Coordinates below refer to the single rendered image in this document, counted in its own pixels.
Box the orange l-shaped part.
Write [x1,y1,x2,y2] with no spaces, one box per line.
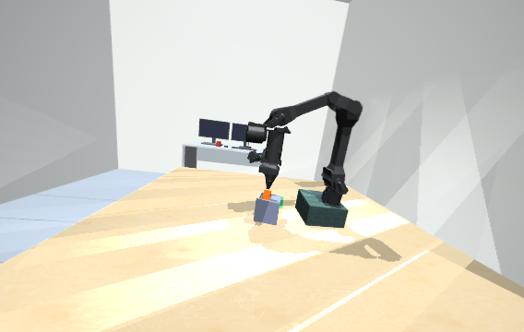
[262,190,271,200]

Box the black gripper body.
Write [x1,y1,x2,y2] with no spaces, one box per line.
[258,144,282,175]

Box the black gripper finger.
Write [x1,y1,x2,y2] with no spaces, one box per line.
[264,173,278,189]

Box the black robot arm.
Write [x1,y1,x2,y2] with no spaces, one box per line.
[245,91,363,208]

